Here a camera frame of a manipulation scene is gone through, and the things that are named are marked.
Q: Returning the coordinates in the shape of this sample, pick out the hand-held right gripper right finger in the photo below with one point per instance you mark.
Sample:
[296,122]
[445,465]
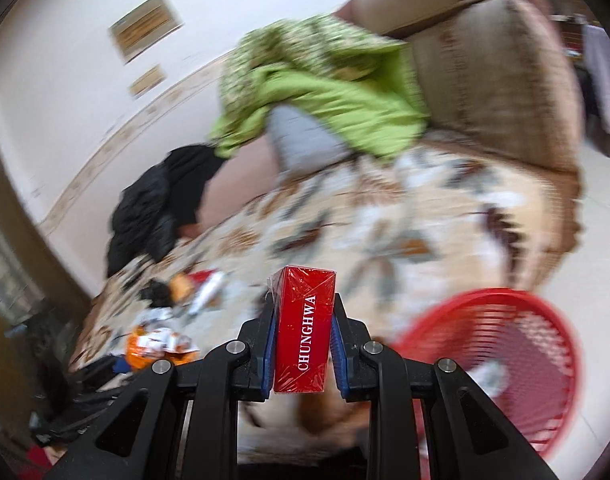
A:
[339,360]

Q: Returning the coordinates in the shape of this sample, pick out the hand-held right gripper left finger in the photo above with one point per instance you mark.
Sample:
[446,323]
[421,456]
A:
[270,360]

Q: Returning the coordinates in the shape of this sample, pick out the red cigarette pack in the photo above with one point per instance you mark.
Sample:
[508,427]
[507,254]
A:
[302,330]

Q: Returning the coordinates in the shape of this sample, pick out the orange medicine box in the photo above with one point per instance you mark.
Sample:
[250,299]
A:
[182,287]

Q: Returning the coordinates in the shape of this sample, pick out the black plastic bag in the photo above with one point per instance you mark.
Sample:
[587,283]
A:
[157,292]

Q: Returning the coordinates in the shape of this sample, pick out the red mesh basket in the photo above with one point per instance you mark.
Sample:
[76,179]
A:
[535,320]

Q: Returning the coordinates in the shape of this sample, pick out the person's left forearm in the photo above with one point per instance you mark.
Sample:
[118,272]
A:
[40,465]

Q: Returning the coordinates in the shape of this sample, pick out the orange foil snack wrapper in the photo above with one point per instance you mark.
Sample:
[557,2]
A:
[140,350]

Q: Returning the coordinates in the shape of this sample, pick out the white plastic bottle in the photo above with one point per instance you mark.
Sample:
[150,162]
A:
[207,292]

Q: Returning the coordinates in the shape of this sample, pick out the red crumpled wrapper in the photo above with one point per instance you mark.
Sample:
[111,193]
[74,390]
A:
[202,276]

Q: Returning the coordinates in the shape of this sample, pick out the leaf print blanket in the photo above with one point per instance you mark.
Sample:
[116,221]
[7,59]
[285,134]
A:
[385,220]

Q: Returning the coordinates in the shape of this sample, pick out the black puffer jacket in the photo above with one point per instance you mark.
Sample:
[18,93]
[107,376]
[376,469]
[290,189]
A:
[140,215]

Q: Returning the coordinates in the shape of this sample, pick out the black cloth garment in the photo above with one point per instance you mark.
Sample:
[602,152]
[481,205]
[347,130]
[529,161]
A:
[190,175]

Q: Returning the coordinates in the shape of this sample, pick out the grey quilted pillow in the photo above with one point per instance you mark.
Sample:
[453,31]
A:
[300,140]

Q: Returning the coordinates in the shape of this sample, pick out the green quilt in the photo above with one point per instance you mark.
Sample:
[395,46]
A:
[325,95]

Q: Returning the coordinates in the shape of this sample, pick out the brown striped sofa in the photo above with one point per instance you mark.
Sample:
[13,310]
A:
[510,85]

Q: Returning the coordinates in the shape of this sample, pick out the pale hanging cloth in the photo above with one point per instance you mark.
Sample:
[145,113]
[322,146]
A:
[605,80]

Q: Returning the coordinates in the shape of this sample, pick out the brown wooden door frame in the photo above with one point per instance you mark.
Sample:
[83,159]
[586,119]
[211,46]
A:
[20,220]

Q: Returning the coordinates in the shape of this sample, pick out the small tan wall picture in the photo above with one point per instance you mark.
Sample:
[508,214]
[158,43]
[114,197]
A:
[147,81]

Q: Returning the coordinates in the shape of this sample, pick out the large tan wall picture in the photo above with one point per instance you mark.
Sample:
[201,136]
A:
[145,32]

